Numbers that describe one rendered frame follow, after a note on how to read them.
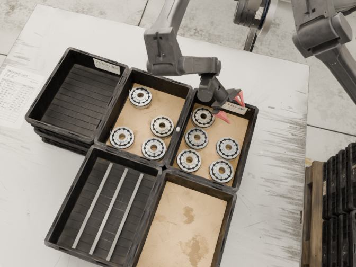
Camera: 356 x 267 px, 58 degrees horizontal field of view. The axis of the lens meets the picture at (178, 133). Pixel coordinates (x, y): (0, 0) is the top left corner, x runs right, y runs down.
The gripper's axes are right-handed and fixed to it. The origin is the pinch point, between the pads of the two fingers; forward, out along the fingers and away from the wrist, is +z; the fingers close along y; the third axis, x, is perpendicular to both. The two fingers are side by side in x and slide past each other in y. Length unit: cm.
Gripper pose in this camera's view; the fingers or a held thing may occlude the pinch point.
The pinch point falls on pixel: (236, 113)
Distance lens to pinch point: 132.7
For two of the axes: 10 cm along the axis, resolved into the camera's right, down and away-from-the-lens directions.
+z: 6.3, 7.0, 3.4
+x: -4.2, -0.7, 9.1
